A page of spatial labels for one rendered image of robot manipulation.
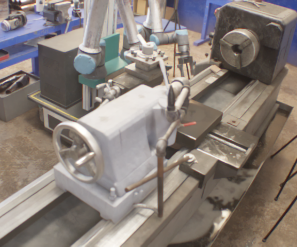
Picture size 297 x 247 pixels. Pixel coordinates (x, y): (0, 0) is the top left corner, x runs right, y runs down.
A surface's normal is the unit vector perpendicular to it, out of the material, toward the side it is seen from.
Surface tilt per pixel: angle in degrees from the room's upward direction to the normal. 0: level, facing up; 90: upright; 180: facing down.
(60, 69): 90
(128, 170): 66
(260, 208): 0
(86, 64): 95
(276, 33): 90
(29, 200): 0
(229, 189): 0
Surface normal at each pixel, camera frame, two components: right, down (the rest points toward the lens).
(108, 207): -0.57, 0.39
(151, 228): 0.09, -0.84
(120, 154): 0.81, 0.15
